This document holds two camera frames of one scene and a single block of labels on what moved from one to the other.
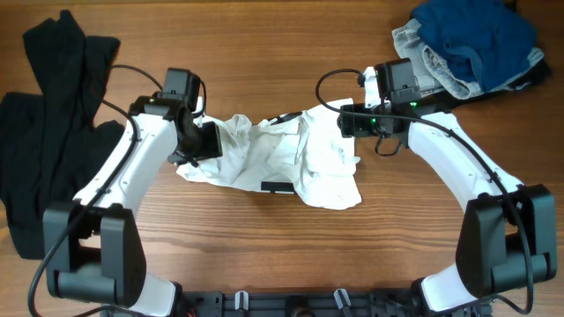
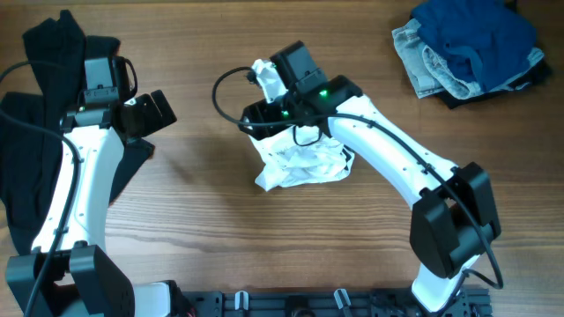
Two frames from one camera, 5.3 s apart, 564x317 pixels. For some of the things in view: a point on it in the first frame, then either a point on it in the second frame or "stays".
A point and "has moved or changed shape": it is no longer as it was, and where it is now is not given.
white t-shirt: x=308 y=152 has moved or changed shape
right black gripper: x=348 y=121 -> x=256 y=116
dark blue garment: x=484 y=42 stays
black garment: x=51 y=150 stays
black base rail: x=299 y=302 stays
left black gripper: x=212 y=145 -> x=155 y=121
